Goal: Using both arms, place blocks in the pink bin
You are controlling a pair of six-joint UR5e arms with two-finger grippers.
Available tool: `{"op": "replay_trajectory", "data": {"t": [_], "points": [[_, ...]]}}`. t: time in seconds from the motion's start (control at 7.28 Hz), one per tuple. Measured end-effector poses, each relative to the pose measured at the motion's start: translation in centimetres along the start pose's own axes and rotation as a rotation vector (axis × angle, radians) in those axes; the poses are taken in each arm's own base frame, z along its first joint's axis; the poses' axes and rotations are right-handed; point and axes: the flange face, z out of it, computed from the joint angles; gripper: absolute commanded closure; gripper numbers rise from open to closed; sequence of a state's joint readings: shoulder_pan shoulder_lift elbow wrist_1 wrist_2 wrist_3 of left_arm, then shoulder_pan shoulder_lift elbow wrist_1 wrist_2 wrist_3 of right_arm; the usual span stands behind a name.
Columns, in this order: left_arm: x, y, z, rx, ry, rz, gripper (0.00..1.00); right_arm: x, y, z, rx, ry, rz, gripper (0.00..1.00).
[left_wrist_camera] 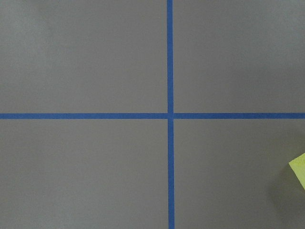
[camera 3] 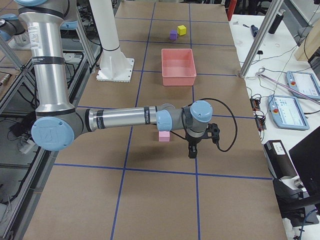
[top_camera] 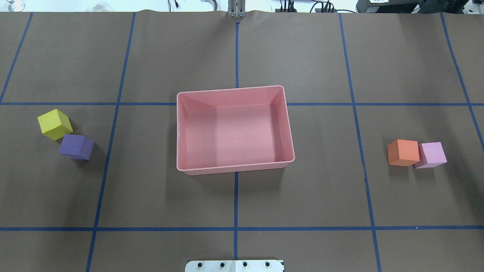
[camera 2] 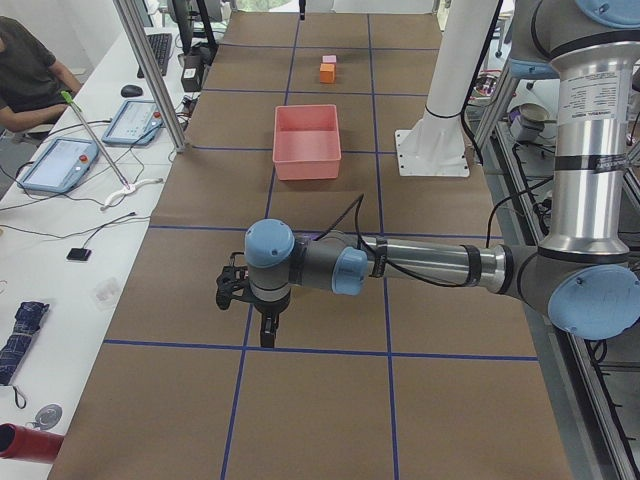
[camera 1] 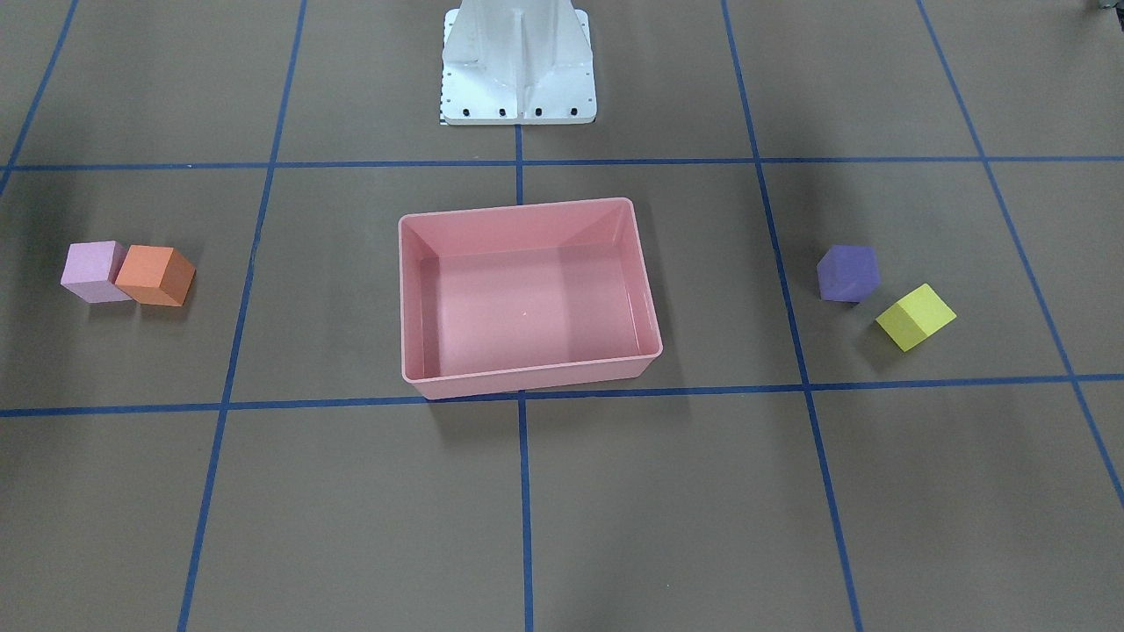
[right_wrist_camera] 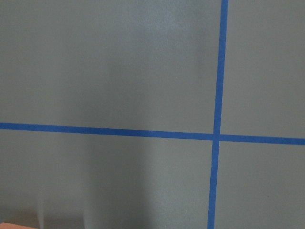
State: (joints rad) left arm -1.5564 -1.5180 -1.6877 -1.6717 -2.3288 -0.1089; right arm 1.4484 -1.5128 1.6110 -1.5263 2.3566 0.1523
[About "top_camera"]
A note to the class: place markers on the orange foam block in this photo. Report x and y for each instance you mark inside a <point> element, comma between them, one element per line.
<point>403,153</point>

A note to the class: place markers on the purple foam block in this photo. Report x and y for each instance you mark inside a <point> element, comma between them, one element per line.
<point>76,147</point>

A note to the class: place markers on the pink foam block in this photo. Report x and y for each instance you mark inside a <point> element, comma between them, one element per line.
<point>430,155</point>

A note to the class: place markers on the pink plastic bin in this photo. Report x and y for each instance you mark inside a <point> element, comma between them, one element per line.
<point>233,130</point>

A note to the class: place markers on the yellow foam block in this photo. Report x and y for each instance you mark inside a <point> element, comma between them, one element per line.
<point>55,124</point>

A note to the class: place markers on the aluminium frame post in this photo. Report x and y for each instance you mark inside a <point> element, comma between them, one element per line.
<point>237,8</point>

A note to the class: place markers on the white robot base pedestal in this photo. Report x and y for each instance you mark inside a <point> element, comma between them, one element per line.
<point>235,266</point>

